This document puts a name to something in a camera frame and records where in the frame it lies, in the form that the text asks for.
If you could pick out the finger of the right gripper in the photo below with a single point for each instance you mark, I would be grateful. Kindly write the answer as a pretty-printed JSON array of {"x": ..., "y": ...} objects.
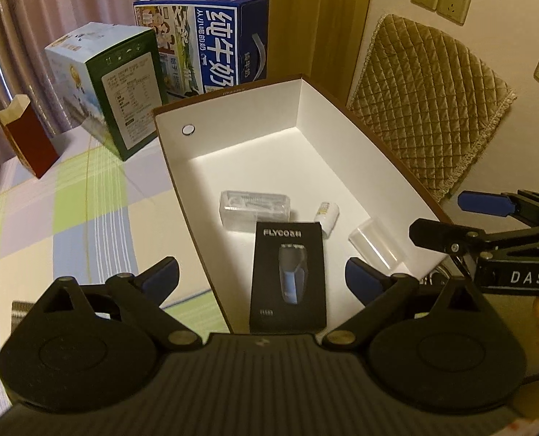
[
  {"x": 522, "y": 205},
  {"x": 458, "y": 239}
]

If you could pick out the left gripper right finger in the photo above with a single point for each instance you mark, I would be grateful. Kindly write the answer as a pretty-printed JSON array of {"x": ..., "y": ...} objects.
[{"x": 381, "y": 296}]

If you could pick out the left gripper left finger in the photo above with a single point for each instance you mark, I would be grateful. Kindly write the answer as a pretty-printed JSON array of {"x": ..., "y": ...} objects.
[{"x": 139, "y": 298}]

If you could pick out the clear plastic cup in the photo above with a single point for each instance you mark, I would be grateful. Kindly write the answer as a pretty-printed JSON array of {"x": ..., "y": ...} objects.
[{"x": 377, "y": 247}]

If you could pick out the black shaver box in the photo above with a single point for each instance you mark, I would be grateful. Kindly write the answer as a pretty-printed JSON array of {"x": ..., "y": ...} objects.
[{"x": 289, "y": 281}]

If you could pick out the small white box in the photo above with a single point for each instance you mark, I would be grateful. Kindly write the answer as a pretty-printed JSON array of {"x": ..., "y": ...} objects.
[{"x": 326, "y": 216}]

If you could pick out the checkered bed sheet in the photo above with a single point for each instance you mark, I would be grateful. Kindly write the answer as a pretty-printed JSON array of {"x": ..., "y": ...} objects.
[{"x": 92, "y": 216}]

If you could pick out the quilted tan chair cover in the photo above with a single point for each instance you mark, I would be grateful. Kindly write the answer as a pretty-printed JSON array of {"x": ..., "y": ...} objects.
[{"x": 433, "y": 102}]

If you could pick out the brown open cardboard box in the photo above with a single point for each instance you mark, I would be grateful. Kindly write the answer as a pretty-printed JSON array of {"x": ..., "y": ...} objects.
[{"x": 286, "y": 137}]

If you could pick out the dark red paper box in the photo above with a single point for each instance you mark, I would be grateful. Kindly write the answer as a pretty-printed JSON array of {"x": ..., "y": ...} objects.
[{"x": 27, "y": 136}]

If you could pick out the green white carton box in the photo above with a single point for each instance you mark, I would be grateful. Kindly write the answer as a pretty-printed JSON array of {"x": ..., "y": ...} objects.
[{"x": 109, "y": 77}]

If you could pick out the blue milk carton box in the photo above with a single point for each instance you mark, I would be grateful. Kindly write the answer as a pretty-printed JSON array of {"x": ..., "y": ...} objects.
[{"x": 207, "y": 45}]

